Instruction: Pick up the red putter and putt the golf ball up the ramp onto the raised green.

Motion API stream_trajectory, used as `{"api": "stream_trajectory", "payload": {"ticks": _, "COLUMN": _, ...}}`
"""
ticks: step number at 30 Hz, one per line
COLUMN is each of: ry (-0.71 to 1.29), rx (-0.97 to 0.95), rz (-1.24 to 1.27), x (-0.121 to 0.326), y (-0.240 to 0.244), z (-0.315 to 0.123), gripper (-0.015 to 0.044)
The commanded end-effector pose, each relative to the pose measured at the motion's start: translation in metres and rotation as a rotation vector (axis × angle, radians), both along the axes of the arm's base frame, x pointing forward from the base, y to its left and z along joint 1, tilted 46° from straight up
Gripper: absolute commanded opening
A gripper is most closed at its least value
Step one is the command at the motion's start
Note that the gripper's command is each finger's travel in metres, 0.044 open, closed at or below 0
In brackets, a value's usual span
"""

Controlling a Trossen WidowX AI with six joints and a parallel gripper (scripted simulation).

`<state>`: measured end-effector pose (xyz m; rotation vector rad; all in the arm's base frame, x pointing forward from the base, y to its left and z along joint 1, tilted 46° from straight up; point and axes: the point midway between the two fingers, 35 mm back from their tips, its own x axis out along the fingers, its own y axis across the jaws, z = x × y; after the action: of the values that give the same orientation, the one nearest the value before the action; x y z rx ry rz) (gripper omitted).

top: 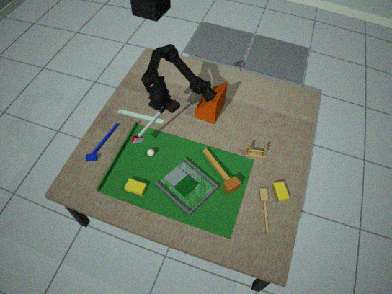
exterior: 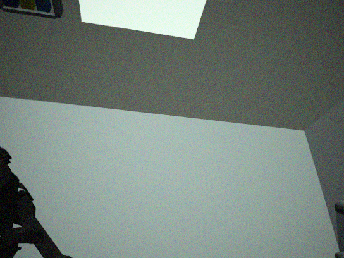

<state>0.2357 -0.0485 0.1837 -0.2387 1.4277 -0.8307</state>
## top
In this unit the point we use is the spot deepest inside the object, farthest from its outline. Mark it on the yellow rectangular block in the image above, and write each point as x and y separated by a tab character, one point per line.
135	187
280	191

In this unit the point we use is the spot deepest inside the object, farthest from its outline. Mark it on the blue golf putter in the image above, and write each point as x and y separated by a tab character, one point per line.
93	156

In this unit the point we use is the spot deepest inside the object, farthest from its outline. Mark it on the wooden mallet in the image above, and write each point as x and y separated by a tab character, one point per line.
230	185

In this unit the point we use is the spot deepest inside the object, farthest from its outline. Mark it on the white golf ball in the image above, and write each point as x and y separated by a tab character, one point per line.
150	152

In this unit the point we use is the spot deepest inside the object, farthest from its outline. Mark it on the green flat mat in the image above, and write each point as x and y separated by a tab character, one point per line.
217	214

